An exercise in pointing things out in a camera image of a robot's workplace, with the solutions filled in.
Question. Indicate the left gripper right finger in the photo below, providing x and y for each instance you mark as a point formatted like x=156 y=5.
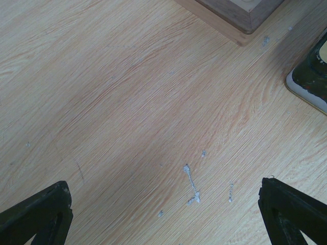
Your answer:
x=288 y=214

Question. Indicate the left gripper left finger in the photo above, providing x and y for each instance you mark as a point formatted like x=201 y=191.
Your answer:
x=43 y=218

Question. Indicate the wooden chess board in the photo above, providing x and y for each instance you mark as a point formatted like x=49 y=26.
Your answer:
x=239 y=21

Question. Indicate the gold metal tin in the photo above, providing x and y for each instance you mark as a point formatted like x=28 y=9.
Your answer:
x=307 y=80

